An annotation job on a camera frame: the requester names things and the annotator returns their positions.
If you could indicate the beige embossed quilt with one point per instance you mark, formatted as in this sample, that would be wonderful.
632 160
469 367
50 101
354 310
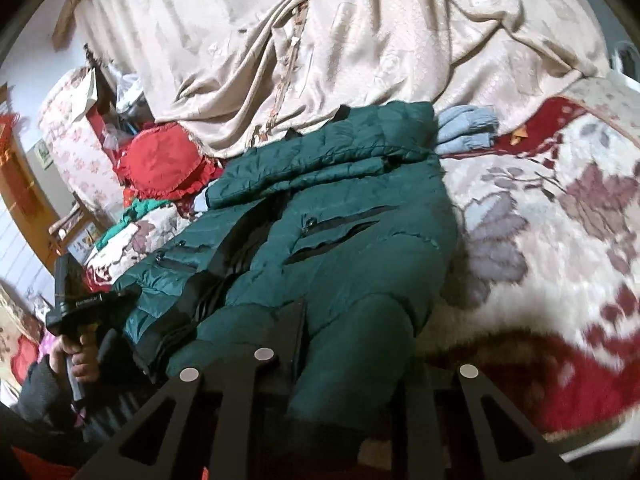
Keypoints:
350 50

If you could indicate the person's left hand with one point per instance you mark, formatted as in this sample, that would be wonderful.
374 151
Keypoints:
85 362

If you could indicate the green puffer jacket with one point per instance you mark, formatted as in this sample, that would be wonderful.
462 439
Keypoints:
340 240

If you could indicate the folded light blue clothes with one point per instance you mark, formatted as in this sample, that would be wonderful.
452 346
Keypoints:
467 127

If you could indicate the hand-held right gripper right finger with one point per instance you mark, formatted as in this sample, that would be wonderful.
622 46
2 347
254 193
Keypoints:
420 410

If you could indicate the floral plush blanket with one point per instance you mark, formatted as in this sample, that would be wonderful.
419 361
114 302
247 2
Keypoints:
550 240

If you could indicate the red hanging decoration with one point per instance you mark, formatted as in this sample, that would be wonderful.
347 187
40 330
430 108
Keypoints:
7 135

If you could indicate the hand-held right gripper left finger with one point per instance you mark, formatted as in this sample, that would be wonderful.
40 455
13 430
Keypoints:
280 340

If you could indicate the clear plastic bag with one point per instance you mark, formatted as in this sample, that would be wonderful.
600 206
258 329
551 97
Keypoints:
122 110

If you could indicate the wooden door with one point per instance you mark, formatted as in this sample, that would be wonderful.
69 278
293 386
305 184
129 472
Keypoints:
22 195

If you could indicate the red frilled heart pillow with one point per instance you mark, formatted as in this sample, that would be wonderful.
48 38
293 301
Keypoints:
160 162

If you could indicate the bright green cloth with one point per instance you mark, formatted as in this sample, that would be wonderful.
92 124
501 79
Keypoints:
130 220

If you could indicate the floral fabric cushion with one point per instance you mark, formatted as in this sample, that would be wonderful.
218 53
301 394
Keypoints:
75 145

